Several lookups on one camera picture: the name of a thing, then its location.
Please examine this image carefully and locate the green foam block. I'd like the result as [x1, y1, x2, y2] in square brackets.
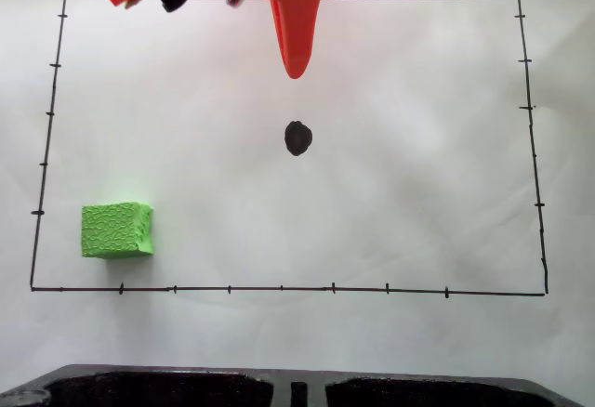
[81, 201, 155, 259]

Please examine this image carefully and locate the black dot mark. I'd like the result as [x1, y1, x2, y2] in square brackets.
[284, 120, 313, 157]

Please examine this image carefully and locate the black foam tray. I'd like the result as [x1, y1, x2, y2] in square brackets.
[0, 363, 595, 407]

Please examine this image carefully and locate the white paper sheet drawn frame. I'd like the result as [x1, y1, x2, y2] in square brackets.
[0, 0, 595, 383]

